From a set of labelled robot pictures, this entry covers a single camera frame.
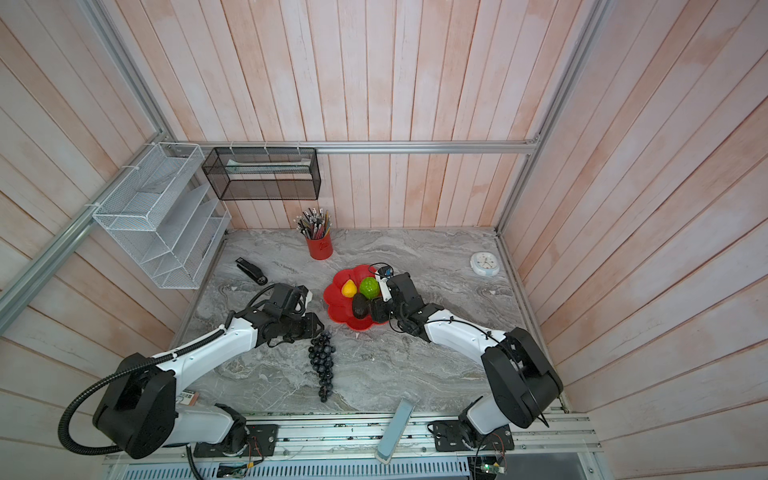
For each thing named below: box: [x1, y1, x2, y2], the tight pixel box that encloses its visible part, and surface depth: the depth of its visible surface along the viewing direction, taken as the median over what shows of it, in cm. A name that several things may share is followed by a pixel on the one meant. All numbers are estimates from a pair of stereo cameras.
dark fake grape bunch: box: [308, 330, 336, 402], surface depth 83 cm
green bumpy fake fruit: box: [359, 276, 380, 300], surface depth 98 cm
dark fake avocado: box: [352, 292, 370, 320], surface depth 97 cm
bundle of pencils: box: [293, 207, 333, 240], surface depth 103 cm
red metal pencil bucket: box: [306, 231, 333, 260], surface depth 107 cm
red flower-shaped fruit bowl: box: [323, 269, 350, 329], surface depth 99 cm
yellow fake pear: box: [341, 279, 357, 298], surface depth 100 cm
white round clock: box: [469, 251, 500, 277], surface depth 109 cm
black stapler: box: [235, 257, 268, 286], surface depth 106 cm
